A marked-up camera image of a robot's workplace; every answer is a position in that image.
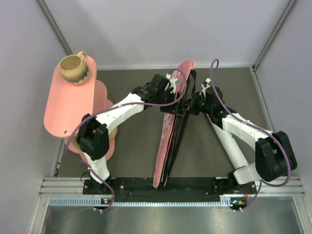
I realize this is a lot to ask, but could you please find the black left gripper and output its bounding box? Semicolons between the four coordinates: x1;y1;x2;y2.
156;90;184;117

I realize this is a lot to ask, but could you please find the pink two-tier side table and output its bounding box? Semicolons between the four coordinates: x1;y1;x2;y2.
43;56;113;162

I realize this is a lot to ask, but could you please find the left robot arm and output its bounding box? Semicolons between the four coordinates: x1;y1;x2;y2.
76;71;187;194

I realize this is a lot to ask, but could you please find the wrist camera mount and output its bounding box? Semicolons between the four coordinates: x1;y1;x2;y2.
166;71;181;94
201;78;211;93

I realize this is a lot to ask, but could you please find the pink racket bag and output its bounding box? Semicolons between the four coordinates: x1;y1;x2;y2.
153;59;196;189

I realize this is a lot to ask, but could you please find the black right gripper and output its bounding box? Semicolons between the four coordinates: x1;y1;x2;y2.
182;91;213;116

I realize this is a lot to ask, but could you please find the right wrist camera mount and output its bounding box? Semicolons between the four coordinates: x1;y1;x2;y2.
201;78;211;93

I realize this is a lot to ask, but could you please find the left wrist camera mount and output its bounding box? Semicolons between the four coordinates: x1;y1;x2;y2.
166;71;181;94

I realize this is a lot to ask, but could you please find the beige ceramic mug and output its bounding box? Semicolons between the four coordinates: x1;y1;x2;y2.
59;51;89;85

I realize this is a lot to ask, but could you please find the grey slotted cable duct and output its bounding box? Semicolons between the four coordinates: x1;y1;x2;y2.
50;196;115;207

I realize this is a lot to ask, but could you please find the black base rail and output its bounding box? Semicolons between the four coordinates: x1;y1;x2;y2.
82;177;259;203

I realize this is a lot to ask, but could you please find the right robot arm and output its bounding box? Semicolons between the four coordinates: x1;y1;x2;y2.
182;87;297;193

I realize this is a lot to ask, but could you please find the white shuttlecock tube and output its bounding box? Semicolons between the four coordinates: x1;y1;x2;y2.
207;116;248;169

